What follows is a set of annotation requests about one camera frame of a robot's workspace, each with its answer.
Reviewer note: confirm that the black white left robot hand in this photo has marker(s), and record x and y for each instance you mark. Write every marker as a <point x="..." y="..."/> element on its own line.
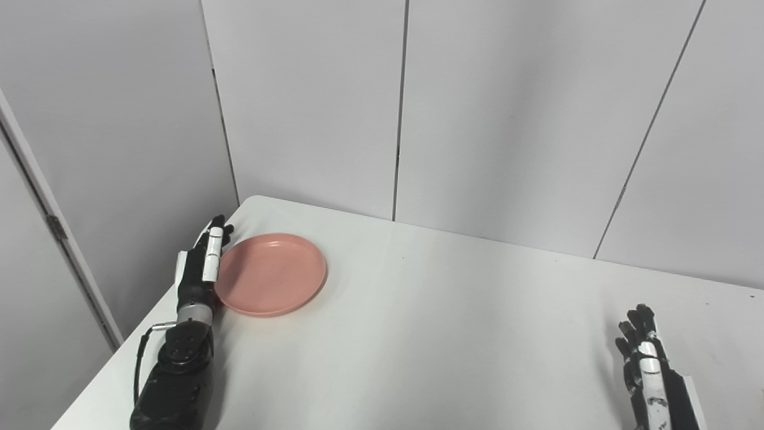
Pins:
<point x="194" y="280"/>

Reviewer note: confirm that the pink round plate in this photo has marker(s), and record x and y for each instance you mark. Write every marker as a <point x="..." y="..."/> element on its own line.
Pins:
<point x="271" y="275"/>

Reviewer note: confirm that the metal door hinge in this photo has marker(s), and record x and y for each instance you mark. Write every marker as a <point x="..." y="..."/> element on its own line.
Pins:
<point x="57" y="228"/>

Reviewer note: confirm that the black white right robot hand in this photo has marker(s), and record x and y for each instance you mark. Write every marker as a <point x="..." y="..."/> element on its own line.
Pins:
<point x="674" y="400"/>

